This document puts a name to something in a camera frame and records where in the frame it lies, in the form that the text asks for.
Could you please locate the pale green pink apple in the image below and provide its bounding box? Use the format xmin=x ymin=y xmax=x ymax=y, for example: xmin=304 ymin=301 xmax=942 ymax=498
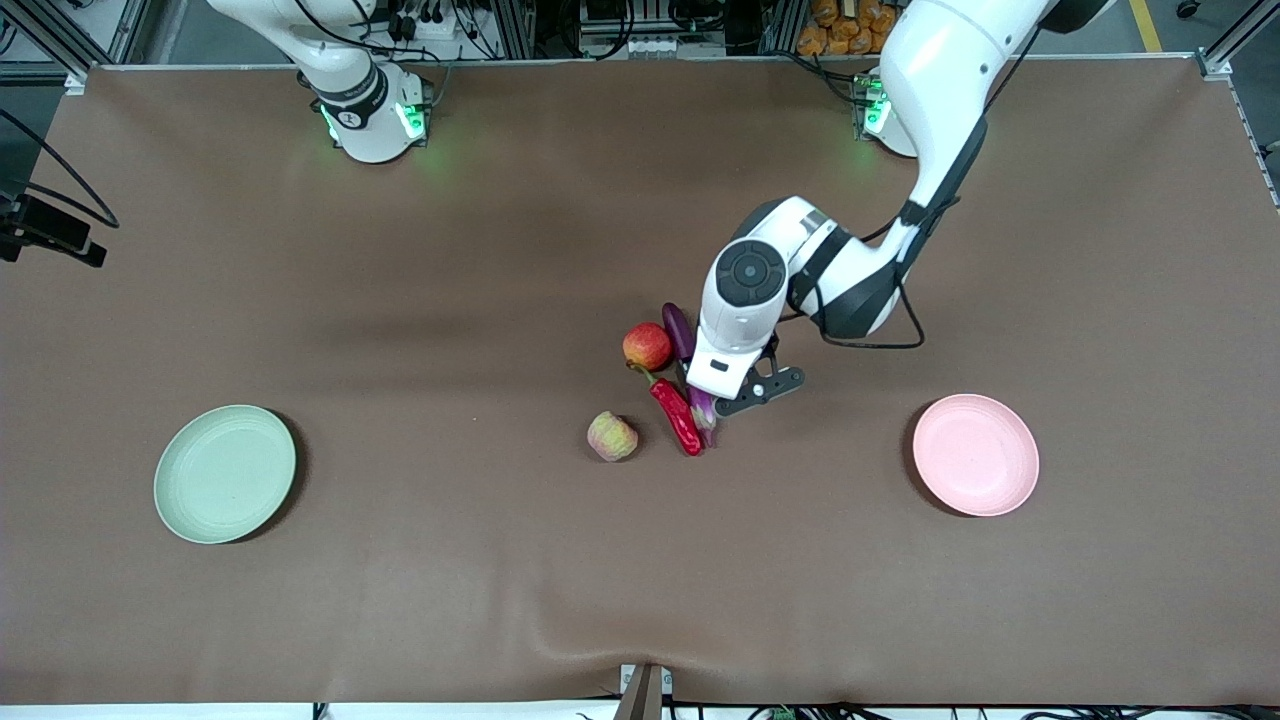
xmin=586 ymin=410 xmax=640 ymax=463

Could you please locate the red apple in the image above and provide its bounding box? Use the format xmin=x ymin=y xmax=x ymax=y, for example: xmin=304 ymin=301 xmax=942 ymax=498
xmin=622 ymin=321 xmax=673 ymax=373

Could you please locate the purple eggplant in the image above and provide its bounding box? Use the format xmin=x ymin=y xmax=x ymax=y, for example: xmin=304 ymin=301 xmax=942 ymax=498
xmin=661 ymin=302 xmax=719 ymax=448

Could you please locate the red chili pepper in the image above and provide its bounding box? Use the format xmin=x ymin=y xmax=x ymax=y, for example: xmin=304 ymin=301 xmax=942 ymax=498
xmin=628 ymin=362 xmax=706 ymax=458

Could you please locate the pale green plate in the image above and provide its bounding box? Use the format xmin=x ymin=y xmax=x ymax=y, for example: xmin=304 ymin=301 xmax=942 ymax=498
xmin=153 ymin=404 xmax=298 ymax=546

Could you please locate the white power strip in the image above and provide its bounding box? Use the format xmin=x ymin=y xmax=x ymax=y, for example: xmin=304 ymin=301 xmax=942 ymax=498
xmin=385 ymin=0 xmax=466 ymax=46

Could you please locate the grey control box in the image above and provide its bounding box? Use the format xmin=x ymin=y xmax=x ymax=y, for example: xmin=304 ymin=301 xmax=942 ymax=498
xmin=578 ymin=0 xmax=693 ymax=59

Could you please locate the brown table mat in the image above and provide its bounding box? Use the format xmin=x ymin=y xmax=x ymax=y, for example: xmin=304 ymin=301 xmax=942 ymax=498
xmin=0 ymin=55 xmax=1280 ymax=706

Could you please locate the bag of orange snacks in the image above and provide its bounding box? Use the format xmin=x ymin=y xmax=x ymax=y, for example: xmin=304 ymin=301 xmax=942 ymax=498
xmin=797 ymin=0 xmax=901 ymax=58

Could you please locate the pink plate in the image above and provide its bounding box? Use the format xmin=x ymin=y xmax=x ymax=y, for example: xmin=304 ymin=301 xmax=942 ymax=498
xmin=912 ymin=393 xmax=1041 ymax=518

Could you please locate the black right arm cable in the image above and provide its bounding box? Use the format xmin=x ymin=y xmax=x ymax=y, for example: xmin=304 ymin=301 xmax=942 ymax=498
xmin=0 ymin=105 xmax=121 ymax=229

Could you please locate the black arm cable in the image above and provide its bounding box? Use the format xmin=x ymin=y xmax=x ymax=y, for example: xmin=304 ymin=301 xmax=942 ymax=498
xmin=0 ymin=105 xmax=121 ymax=229
xmin=765 ymin=195 xmax=961 ymax=351

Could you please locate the aluminium frame profile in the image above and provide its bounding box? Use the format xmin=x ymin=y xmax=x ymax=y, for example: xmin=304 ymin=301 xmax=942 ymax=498
xmin=1195 ymin=0 xmax=1280 ymax=81
xmin=0 ymin=0 xmax=96 ymax=96

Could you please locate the aluminium frame post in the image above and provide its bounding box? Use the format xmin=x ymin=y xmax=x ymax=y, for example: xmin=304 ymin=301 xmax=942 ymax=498
xmin=490 ymin=0 xmax=536 ymax=59

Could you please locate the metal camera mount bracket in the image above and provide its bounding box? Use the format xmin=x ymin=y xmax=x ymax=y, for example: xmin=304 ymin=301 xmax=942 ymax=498
xmin=613 ymin=662 xmax=674 ymax=720

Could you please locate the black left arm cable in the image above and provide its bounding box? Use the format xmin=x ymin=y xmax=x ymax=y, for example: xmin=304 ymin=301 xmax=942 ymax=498
xmin=765 ymin=195 xmax=961 ymax=351

